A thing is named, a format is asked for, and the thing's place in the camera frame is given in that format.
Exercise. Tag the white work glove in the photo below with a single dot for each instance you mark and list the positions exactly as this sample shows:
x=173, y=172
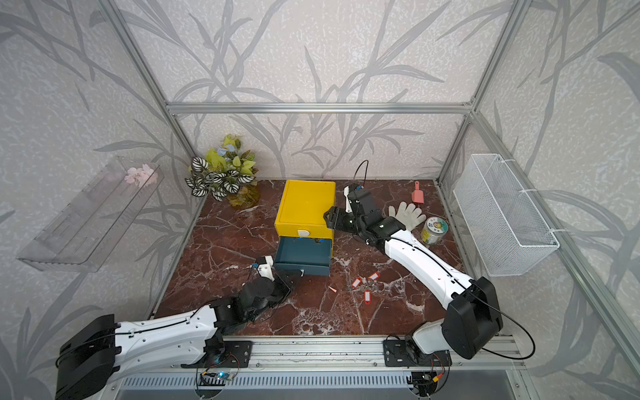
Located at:
x=408, y=214

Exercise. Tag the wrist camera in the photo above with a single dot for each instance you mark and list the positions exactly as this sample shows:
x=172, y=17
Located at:
x=359, y=201
x=264, y=267

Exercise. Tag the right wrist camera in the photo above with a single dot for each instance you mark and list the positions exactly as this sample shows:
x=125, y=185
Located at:
x=359, y=201

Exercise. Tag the yellow drawer cabinet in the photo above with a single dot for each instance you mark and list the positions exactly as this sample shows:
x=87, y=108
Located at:
x=306, y=201

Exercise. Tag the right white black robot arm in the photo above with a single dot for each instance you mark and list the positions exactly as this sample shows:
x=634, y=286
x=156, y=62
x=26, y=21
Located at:
x=473, y=315

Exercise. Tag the black mounting plate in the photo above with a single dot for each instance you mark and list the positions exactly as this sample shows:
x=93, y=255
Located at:
x=415, y=352
x=234, y=354

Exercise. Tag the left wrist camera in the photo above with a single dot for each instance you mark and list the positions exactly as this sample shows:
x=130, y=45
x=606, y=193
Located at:
x=264, y=267

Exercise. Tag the clear acrylic wall shelf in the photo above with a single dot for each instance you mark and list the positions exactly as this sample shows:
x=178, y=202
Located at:
x=81, y=238

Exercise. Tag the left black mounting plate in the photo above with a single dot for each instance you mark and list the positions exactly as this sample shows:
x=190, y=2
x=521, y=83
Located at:
x=234, y=354

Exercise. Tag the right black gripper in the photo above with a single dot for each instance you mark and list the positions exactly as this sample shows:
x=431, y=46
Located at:
x=335, y=215

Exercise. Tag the keys with red tags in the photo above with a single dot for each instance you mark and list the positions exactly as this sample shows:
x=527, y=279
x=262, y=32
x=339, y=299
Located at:
x=367, y=284

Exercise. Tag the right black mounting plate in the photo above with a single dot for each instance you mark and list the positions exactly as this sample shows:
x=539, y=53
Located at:
x=415, y=352

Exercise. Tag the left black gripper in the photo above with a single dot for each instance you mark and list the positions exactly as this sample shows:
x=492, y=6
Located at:
x=284, y=284

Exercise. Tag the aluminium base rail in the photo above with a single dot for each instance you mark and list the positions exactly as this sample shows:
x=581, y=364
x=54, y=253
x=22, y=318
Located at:
x=350, y=353

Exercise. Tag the white wire mesh basket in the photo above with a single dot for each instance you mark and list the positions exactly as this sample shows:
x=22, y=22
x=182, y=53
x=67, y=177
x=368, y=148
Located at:
x=508, y=230

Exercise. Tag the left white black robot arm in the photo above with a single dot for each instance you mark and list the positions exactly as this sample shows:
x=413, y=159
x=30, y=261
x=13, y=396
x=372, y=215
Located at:
x=106, y=351

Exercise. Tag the artificial plant in vase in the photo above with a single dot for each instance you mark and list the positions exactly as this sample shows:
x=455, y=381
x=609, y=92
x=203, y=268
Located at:
x=226, y=173

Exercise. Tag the yellow top drawer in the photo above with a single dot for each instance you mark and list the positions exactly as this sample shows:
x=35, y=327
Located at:
x=304, y=230

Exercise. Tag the pink plastic scoop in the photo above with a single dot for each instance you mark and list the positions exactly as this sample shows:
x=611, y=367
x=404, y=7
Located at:
x=417, y=194

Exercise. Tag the blue drawer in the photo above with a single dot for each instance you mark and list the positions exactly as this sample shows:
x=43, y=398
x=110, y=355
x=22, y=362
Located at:
x=312, y=256

